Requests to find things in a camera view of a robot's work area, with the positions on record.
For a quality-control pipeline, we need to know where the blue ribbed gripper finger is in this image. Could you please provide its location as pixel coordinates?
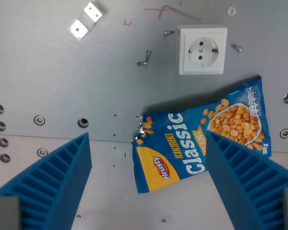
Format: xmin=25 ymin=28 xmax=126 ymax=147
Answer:
xmin=205 ymin=130 xmax=288 ymax=230
xmin=0 ymin=132 xmax=93 ymax=230

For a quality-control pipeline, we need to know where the shiny metal mounting bracket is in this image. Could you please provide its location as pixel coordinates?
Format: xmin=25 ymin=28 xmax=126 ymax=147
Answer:
xmin=68 ymin=1 xmax=103 ymax=41

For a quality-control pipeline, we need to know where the blue peanut snack bag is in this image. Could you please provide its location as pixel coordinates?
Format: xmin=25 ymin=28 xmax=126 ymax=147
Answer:
xmin=132 ymin=75 xmax=272 ymax=194

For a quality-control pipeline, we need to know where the bent metal allen key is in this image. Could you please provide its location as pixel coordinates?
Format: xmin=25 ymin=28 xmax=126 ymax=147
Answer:
xmin=158 ymin=4 xmax=202 ymax=24

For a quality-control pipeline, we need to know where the white wall power socket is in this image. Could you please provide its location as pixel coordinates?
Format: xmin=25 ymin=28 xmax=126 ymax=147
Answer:
xmin=175 ymin=24 xmax=228 ymax=76

